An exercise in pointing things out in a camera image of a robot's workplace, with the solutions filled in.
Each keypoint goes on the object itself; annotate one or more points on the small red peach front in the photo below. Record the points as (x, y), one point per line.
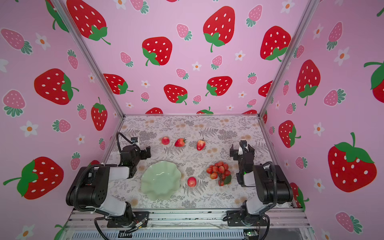
(192, 182)

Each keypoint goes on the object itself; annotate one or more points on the small red peach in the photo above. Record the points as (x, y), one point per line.
(165, 141)
(192, 182)

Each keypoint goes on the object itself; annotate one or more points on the red strawberry with green leaves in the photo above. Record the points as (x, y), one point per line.
(180, 142)

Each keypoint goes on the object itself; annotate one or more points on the aluminium rail base frame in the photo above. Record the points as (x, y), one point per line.
(193, 224)

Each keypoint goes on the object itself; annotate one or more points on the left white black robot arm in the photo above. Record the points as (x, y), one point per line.
(89, 190)

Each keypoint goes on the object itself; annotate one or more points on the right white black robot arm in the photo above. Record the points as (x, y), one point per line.
(267, 179)

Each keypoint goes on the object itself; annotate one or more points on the green wavy fruit bowl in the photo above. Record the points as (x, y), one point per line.
(161, 180)

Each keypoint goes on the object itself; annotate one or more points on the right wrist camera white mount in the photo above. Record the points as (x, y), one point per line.
(243, 147)

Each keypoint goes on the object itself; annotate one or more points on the red yellow apple with stem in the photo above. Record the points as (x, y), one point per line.
(201, 144)

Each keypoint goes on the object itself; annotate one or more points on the red cherry bunch with leaf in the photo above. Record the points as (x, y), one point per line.
(220, 171)

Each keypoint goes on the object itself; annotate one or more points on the small red peach back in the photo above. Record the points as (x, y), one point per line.
(165, 141)

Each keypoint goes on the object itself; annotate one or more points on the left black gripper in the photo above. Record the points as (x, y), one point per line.
(144, 152)

